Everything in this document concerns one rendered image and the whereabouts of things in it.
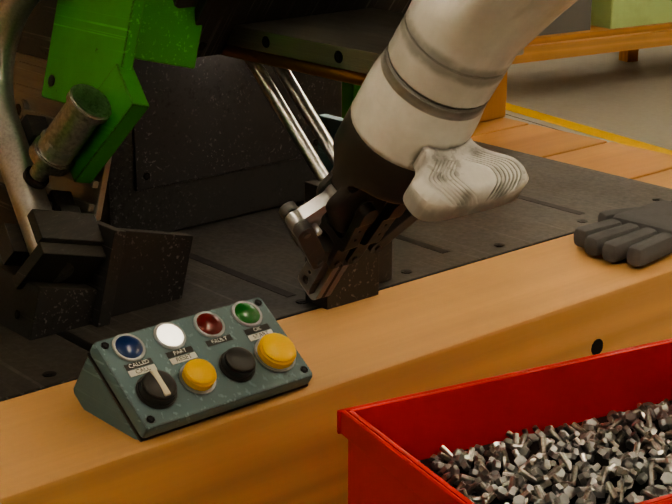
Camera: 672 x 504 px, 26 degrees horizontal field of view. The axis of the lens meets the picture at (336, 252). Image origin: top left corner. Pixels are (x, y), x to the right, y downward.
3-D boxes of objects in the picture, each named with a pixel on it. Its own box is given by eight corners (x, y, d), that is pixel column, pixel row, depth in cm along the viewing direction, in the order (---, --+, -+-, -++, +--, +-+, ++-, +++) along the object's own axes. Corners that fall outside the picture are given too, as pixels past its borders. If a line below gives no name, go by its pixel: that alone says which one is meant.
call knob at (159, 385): (180, 401, 101) (185, 391, 100) (149, 411, 100) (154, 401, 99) (162, 372, 102) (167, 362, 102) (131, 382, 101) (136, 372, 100)
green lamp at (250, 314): (266, 323, 109) (265, 305, 109) (242, 329, 108) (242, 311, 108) (250, 316, 111) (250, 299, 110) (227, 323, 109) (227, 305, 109)
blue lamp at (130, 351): (149, 357, 103) (148, 338, 102) (122, 365, 102) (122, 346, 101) (134, 350, 104) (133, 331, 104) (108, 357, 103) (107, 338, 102)
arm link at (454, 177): (419, 229, 86) (465, 156, 82) (318, 97, 90) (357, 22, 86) (523, 202, 91) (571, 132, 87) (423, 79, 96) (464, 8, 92)
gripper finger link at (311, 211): (332, 167, 93) (342, 179, 95) (274, 210, 93) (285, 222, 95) (352, 194, 92) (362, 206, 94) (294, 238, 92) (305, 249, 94)
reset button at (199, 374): (219, 387, 103) (224, 378, 103) (191, 396, 102) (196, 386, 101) (202, 362, 104) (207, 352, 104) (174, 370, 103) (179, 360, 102)
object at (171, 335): (189, 345, 105) (189, 327, 105) (164, 352, 104) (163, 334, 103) (175, 338, 106) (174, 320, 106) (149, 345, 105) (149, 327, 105)
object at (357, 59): (523, 68, 123) (525, 32, 122) (383, 93, 113) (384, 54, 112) (243, 15, 151) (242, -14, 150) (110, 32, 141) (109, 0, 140)
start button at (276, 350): (299, 365, 108) (305, 355, 107) (269, 375, 106) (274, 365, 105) (279, 335, 109) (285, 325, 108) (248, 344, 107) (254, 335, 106)
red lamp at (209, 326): (228, 334, 107) (228, 315, 107) (204, 341, 106) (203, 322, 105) (213, 327, 109) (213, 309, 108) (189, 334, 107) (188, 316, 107)
